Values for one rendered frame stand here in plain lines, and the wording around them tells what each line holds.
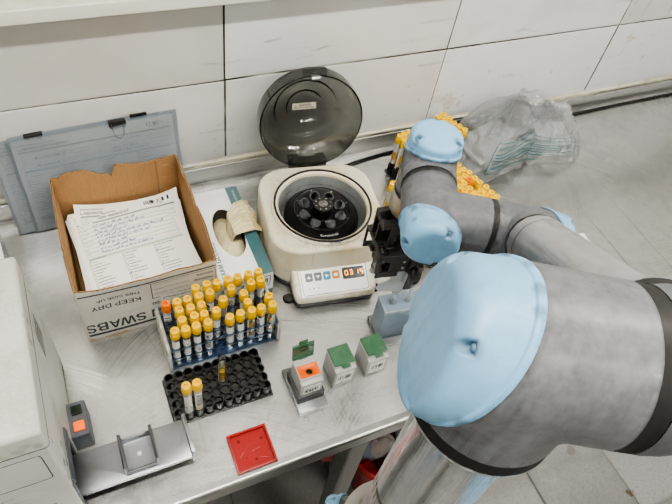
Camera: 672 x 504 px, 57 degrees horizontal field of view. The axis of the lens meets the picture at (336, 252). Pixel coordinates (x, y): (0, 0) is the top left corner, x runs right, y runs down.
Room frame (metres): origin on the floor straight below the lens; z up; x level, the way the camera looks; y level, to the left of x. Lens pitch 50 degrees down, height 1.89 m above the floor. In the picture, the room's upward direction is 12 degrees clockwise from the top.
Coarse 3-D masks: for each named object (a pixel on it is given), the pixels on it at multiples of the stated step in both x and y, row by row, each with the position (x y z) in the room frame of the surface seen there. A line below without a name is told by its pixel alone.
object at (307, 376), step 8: (296, 360) 0.52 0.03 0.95; (304, 360) 0.53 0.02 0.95; (312, 360) 0.53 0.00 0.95; (296, 368) 0.51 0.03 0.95; (304, 368) 0.51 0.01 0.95; (312, 368) 0.52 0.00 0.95; (296, 376) 0.50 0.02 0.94; (304, 376) 0.50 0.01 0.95; (312, 376) 0.50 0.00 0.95; (320, 376) 0.51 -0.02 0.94; (296, 384) 0.50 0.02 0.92; (304, 384) 0.49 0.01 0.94; (312, 384) 0.49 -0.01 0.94; (320, 384) 0.50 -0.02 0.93; (304, 392) 0.48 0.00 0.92
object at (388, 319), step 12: (384, 300) 0.67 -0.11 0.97; (396, 300) 0.68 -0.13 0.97; (384, 312) 0.64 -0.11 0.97; (396, 312) 0.65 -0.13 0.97; (408, 312) 0.66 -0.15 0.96; (372, 324) 0.67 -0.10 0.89; (384, 324) 0.64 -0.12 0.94; (396, 324) 0.65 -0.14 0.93; (384, 336) 0.65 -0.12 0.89; (396, 336) 0.66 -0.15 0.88
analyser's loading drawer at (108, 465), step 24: (144, 432) 0.36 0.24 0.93; (168, 432) 0.37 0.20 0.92; (72, 456) 0.30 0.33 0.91; (96, 456) 0.31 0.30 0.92; (120, 456) 0.32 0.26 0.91; (144, 456) 0.33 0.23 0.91; (168, 456) 0.33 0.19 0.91; (192, 456) 0.34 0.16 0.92; (96, 480) 0.28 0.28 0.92; (120, 480) 0.28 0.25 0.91
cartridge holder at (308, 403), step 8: (288, 368) 0.54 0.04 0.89; (288, 376) 0.52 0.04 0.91; (288, 384) 0.51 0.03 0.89; (296, 392) 0.49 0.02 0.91; (312, 392) 0.49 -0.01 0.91; (320, 392) 0.50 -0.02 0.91; (296, 400) 0.48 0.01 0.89; (304, 400) 0.48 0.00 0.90; (312, 400) 0.49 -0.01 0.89; (320, 400) 0.49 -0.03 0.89; (296, 408) 0.47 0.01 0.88; (304, 408) 0.47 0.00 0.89; (312, 408) 0.47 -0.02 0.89; (320, 408) 0.48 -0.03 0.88
